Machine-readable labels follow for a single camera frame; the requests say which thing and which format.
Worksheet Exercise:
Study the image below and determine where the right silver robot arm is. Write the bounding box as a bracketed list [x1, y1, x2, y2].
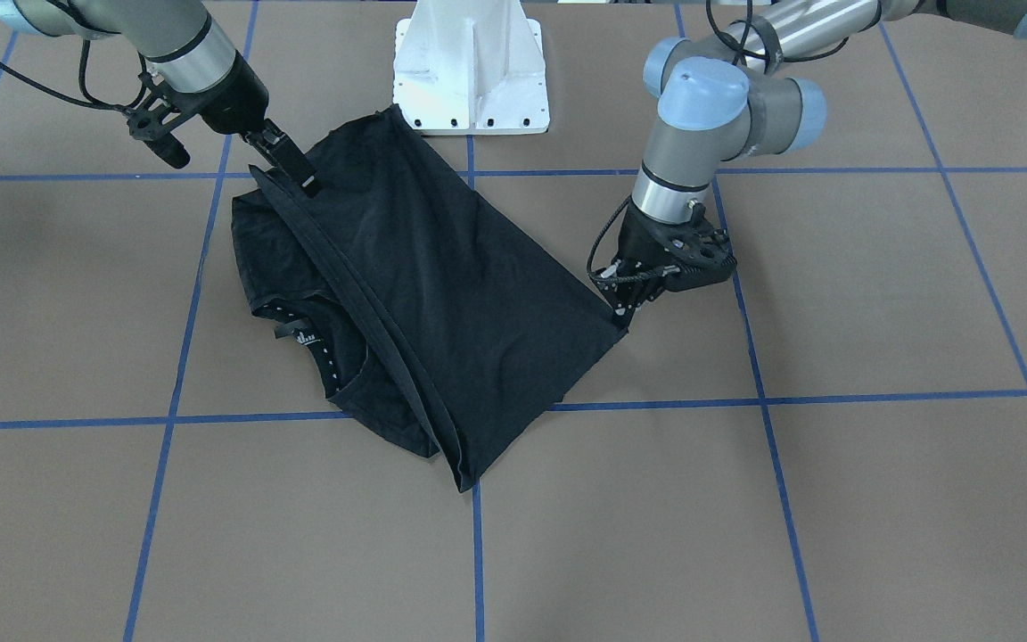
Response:
[0, 1, 321, 196]

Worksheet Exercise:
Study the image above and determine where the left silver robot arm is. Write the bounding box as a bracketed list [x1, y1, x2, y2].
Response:
[586, 1, 1027, 328]

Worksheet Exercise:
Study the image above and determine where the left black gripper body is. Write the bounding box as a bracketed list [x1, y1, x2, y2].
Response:
[588, 201, 737, 309]

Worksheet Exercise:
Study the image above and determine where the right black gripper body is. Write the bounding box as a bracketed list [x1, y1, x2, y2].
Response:
[127, 53, 269, 169]

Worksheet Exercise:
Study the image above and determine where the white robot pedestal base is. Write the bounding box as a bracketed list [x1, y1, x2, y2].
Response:
[392, 1, 551, 136]

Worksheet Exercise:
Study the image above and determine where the black printed t-shirt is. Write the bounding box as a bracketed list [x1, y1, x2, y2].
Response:
[231, 106, 625, 492]

